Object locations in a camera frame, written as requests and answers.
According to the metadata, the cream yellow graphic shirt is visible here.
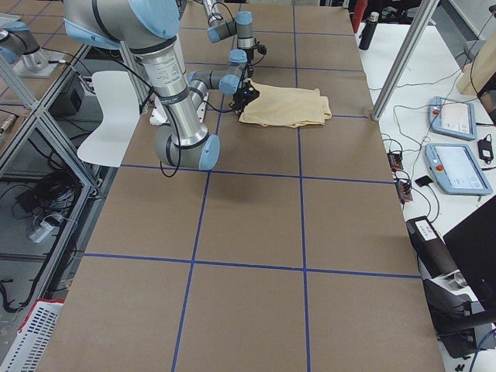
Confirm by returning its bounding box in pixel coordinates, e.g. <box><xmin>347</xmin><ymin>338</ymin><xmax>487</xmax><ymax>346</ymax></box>
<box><xmin>239</xmin><ymin>81</ymin><xmax>332</xmax><ymax>128</ymax></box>

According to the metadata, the black power adapter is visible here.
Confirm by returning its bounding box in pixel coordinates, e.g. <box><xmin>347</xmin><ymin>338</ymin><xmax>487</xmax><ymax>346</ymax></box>
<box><xmin>477</xmin><ymin>134</ymin><xmax>494</xmax><ymax>164</ymax></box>

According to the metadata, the aluminium frame post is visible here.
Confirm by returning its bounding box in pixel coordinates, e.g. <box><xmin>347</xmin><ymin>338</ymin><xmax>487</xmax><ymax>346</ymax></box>
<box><xmin>370</xmin><ymin>0</ymin><xmax>439</xmax><ymax>122</ymax></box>

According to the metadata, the red cylinder bottle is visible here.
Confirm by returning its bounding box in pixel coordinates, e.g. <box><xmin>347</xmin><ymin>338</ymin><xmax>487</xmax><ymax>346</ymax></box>
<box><xmin>351</xmin><ymin>0</ymin><xmax>368</xmax><ymax>33</ymax></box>

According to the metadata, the blue teach pendant far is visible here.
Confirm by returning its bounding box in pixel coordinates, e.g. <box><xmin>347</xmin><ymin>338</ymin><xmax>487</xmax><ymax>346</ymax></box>
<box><xmin>429</xmin><ymin>96</ymin><xmax>477</xmax><ymax>141</ymax></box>

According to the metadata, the blue teach pendant near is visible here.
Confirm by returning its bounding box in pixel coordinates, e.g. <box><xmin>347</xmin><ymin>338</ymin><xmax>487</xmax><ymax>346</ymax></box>
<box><xmin>425</xmin><ymin>143</ymin><xmax>493</xmax><ymax>196</ymax></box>

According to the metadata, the blue teach pendant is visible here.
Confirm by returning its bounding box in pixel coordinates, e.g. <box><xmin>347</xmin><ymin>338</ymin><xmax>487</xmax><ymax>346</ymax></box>
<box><xmin>425</xmin><ymin>143</ymin><xmax>493</xmax><ymax>196</ymax></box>
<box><xmin>429</xmin><ymin>96</ymin><xmax>477</xmax><ymax>141</ymax></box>

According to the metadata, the black monitor on stand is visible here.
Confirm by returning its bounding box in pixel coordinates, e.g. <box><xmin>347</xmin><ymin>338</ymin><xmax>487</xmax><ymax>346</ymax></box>
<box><xmin>406</xmin><ymin>198</ymin><xmax>495</xmax><ymax>358</ymax></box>

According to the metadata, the black water bottle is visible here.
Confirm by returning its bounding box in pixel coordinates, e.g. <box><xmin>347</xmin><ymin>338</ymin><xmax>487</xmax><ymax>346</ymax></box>
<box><xmin>359</xmin><ymin>12</ymin><xmax>379</xmax><ymax>50</ymax></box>

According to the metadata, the white perforated basket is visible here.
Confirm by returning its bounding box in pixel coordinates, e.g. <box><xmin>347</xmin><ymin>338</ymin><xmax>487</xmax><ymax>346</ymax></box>
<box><xmin>1</xmin><ymin>299</ymin><xmax>64</xmax><ymax>372</ymax></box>

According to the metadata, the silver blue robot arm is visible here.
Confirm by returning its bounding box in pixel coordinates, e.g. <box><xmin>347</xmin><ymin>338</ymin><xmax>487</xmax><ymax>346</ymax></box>
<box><xmin>64</xmin><ymin>1</ymin><xmax>266</xmax><ymax>170</ymax></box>
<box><xmin>198</xmin><ymin>1</ymin><xmax>267</xmax><ymax>78</ymax></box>

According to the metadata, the white power strip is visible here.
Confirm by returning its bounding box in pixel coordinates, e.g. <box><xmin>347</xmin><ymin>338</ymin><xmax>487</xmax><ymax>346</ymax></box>
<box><xmin>29</xmin><ymin>217</ymin><xmax>59</xmax><ymax>243</ymax></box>

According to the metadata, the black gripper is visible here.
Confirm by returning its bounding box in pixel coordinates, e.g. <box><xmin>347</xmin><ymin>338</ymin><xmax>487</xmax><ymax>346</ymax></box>
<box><xmin>243</xmin><ymin>44</ymin><xmax>267</xmax><ymax>78</ymax></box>
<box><xmin>230</xmin><ymin>79</ymin><xmax>259</xmax><ymax>115</ymax></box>

